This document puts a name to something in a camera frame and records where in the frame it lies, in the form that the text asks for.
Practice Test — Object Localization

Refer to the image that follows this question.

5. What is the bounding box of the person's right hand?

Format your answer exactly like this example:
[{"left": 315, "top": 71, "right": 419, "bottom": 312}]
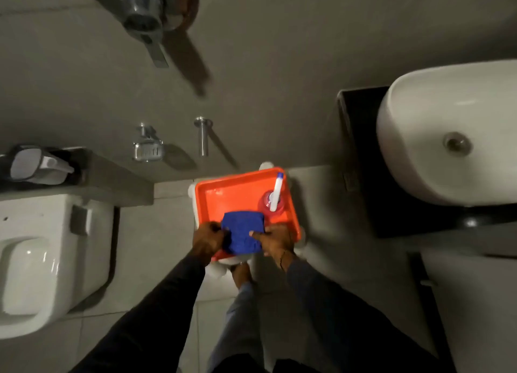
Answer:
[{"left": 249, "top": 224, "right": 298, "bottom": 269}]

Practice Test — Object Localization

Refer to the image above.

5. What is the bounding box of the person's left hand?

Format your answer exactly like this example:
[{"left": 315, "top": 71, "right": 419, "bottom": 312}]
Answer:
[{"left": 191, "top": 222, "right": 231, "bottom": 262}]

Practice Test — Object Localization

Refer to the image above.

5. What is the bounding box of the blue cloth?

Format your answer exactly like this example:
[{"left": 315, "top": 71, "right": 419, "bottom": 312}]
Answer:
[{"left": 221, "top": 211, "right": 265, "bottom": 256}]

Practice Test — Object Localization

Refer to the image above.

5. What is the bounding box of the person's left forearm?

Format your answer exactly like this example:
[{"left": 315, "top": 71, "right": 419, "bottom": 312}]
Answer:
[{"left": 69, "top": 251, "right": 215, "bottom": 373}]

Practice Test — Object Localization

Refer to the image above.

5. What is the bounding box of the person's right forearm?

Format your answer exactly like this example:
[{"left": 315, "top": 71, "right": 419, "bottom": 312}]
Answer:
[{"left": 281, "top": 259, "right": 441, "bottom": 373}]

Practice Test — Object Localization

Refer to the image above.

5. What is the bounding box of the white plastic stool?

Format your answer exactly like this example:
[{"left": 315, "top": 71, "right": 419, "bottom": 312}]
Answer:
[{"left": 188, "top": 161, "right": 308, "bottom": 280}]

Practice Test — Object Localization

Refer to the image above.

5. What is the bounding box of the orange plastic tray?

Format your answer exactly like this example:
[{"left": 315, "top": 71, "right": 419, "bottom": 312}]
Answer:
[{"left": 195, "top": 167, "right": 302, "bottom": 262}]

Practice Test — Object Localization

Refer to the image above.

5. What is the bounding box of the person's foot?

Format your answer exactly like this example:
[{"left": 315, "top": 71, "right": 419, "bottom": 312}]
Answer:
[{"left": 231, "top": 262, "right": 254, "bottom": 287}]

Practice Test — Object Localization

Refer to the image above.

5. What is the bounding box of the pink spray bottle white nozzle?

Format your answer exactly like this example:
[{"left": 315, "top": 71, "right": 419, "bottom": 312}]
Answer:
[{"left": 259, "top": 173, "right": 287, "bottom": 217}]

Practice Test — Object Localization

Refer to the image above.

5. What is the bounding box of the person's leg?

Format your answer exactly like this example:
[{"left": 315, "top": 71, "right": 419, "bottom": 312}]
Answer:
[{"left": 207, "top": 282, "right": 267, "bottom": 373}]

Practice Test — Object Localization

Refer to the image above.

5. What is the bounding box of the grey flush button plate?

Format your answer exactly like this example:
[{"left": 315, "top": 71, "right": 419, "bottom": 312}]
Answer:
[{"left": 70, "top": 205, "right": 89, "bottom": 236}]

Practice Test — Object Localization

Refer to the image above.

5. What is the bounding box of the dark vanity counter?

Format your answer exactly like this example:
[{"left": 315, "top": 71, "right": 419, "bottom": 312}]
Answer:
[{"left": 337, "top": 87, "right": 517, "bottom": 240}]

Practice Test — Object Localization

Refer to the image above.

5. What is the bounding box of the white toilet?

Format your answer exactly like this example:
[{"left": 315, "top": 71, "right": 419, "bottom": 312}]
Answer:
[{"left": 0, "top": 193, "right": 116, "bottom": 340}]

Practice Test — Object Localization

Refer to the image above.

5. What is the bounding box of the white health faucet sprayer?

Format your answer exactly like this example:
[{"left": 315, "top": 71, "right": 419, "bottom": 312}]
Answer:
[{"left": 0, "top": 144, "right": 76, "bottom": 185}]

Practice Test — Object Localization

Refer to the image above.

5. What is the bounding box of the white wash basin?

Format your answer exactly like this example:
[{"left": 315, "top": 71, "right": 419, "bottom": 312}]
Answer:
[{"left": 376, "top": 60, "right": 517, "bottom": 207}]

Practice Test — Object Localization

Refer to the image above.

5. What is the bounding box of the chrome basin drain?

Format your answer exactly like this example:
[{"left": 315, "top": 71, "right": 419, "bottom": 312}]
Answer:
[{"left": 443, "top": 132, "right": 473, "bottom": 157}]

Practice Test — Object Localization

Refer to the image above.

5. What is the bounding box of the chrome wall peg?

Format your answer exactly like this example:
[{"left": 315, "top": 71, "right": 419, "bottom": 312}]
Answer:
[{"left": 193, "top": 117, "right": 213, "bottom": 158}]

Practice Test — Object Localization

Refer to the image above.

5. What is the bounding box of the chrome wall faucet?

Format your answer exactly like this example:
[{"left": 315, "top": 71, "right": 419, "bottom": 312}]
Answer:
[{"left": 81, "top": 0, "right": 200, "bottom": 69}]

